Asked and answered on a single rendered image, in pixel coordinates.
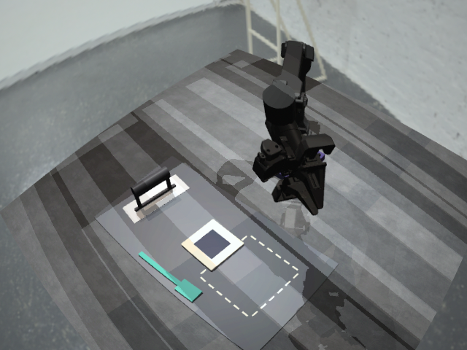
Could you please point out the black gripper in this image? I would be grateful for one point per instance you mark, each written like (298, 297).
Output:
(306, 170)

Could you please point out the beige square tile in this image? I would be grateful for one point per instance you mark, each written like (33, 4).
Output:
(212, 244)

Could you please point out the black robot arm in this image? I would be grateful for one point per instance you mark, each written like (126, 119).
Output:
(284, 103)

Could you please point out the teal small trowel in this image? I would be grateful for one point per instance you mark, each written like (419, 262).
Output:
(184, 287)

